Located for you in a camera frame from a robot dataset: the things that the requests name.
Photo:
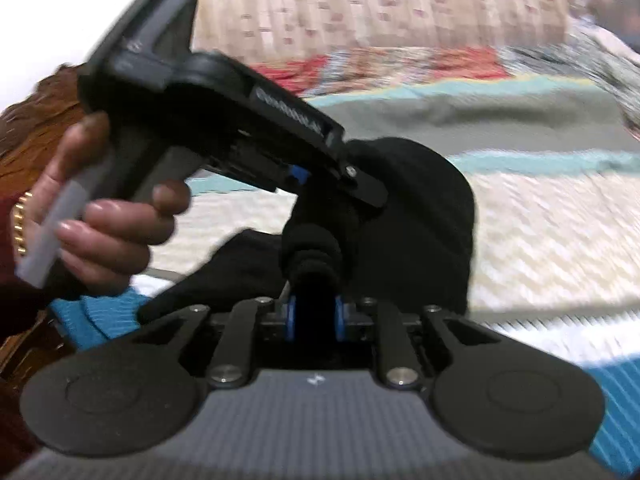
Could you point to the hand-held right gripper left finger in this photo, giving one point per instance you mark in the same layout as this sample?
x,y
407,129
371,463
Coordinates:
x,y
240,340

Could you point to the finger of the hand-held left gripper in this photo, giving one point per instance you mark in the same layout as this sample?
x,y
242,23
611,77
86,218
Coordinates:
x,y
362,182

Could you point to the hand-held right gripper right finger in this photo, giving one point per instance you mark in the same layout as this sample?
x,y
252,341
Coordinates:
x,y
392,340

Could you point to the black pants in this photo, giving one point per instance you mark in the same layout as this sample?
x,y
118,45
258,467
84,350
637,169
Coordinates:
x,y
400,230

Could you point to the person's left forearm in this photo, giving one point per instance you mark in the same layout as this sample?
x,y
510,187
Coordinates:
x,y
15,270

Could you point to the person's left hand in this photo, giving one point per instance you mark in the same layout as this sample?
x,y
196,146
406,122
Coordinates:
x,y
110,240

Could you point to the patterned bedsheet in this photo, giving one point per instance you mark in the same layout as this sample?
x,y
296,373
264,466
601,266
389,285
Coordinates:
x,y
525,220

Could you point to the wooden headboard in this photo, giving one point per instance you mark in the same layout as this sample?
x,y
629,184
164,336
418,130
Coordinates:
x,y
30,125

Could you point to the beige leaf print curtain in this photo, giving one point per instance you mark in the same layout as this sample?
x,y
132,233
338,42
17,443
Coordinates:
x,y
375,5

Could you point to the gold bangle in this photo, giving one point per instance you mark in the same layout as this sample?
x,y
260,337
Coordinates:
x,y
22,222

